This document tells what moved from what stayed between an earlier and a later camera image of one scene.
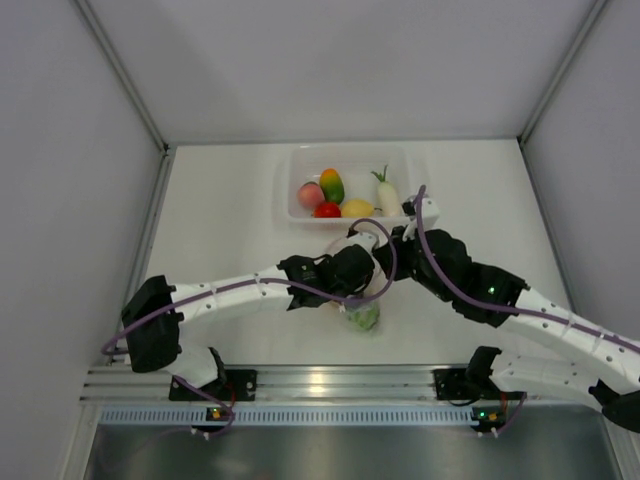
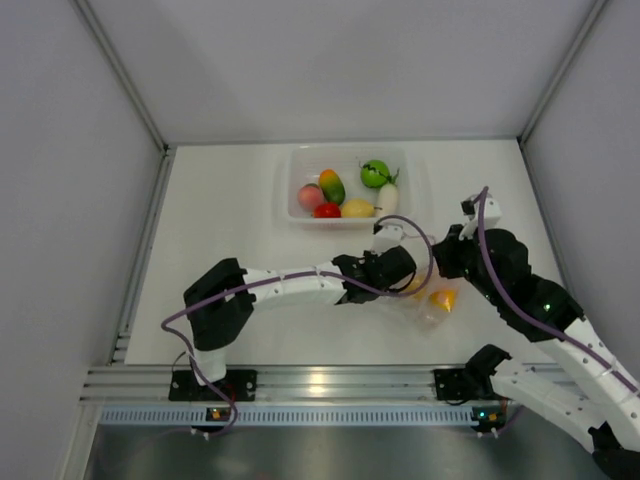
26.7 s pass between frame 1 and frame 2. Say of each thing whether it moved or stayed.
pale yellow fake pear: stayed
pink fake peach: stayed
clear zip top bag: moved
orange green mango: stayed
